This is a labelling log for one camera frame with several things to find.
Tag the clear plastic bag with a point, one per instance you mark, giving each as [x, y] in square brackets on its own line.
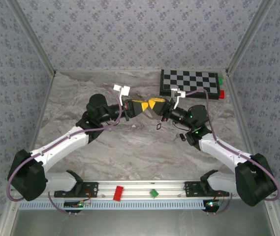
[152, 115]

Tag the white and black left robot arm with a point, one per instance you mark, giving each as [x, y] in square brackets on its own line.
[58, 152]

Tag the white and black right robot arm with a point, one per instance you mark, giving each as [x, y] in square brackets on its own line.
[216, 151]

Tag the small red block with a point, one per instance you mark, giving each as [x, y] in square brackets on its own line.
[221, 94]

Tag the black and grey checkerboard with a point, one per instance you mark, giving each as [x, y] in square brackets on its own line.
[189, 81]

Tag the small green block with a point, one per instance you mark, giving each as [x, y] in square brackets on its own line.
[221, 81]

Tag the green toy brick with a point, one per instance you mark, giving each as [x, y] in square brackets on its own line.
[153, 193]

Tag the red toy brick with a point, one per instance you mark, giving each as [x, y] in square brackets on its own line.
[118, 193]

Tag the grey metal shelf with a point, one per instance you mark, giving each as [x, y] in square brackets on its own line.
[139, 223]

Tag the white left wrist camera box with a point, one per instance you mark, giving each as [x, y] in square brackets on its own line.
[121, 89]

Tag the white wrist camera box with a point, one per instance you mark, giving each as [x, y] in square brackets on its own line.
[121, 89]
[180, 94]

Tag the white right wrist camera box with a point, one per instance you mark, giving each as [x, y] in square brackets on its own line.
[180, 94]

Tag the aluminium table edge rail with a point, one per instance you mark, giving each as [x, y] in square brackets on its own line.
[238, 103]
[44, 103]

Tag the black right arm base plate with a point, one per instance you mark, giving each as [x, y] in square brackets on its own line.
[190, 193]

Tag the aluminium mounting rail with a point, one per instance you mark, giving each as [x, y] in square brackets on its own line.
[139, 190]

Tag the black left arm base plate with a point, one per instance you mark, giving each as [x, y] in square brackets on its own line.
[93, 194]

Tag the aluminium frame post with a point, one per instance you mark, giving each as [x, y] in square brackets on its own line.
[33, 37]
[249, 37]

